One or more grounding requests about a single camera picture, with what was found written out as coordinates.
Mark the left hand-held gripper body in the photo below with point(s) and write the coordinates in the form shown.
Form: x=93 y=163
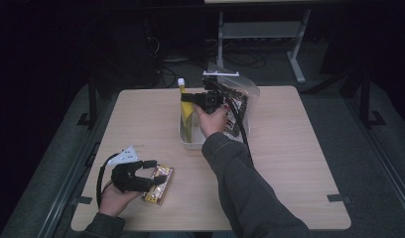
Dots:
x=127 y=177

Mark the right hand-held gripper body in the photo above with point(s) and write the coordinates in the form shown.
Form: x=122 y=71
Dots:
x=212 y=99

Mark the gold snack packet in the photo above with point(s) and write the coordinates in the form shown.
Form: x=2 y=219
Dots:
x=162 y=191

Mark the yellow spout pouch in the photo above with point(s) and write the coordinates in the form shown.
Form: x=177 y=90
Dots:
x=187 y=119

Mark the clear packet with dark contents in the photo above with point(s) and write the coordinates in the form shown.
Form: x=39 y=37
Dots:
x=244 y=98

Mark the white plastic bin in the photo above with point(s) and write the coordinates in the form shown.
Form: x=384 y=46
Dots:
x=190 y=145

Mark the person's right hand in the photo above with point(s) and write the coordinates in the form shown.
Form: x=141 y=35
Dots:
x=212 y=124

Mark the person's left hand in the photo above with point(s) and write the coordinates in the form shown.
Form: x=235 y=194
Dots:
x=116 y=201

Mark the grey tape strip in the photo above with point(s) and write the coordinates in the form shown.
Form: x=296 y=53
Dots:
x=337 y=198
x=82 y=200

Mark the black metal stand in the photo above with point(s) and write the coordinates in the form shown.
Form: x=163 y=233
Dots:
x=92 y=99
x=365 y=99

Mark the white metal desk frame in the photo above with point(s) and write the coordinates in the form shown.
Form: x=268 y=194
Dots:
x=256 y=29

